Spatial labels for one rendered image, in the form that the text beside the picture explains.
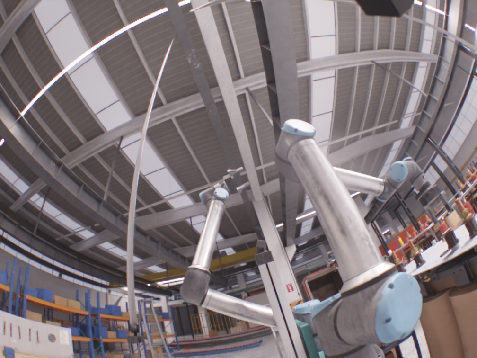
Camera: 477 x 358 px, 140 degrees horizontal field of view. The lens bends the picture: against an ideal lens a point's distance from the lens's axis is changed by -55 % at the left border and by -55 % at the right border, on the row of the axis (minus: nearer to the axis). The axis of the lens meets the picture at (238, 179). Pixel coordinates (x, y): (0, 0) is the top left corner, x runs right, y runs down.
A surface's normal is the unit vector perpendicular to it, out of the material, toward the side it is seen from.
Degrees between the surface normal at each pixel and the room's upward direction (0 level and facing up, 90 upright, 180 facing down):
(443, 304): 90
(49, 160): 90
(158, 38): 174
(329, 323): 70
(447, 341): 90
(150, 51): 174
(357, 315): 87
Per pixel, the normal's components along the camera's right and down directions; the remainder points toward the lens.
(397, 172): -0.95, 0.03
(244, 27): 0.33, 0.70
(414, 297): 0.15, -0.60
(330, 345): -0.86, -0.14
